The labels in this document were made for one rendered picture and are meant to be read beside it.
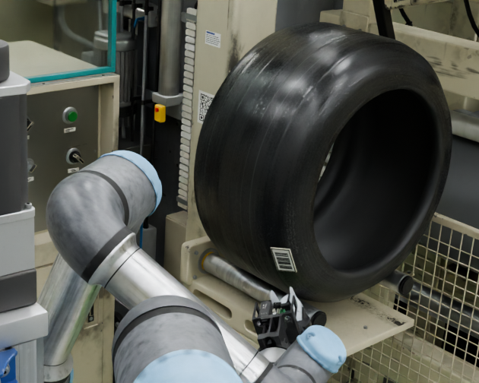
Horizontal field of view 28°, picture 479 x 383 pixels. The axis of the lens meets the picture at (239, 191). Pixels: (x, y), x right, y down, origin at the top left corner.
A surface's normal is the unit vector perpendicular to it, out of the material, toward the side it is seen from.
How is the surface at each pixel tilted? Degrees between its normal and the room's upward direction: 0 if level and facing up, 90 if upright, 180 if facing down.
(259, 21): 90
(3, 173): 90
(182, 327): 5
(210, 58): 90
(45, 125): 90
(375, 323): 0
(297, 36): 17
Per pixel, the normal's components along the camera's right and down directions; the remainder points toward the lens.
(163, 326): -0.19, -0.90
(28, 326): 0.62, 0.32
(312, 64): -0.31, -0.71
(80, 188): 0.03, -0.72
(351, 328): 0.07, -0.93
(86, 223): -0.04, -0.38
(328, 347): 0.55, -0.69
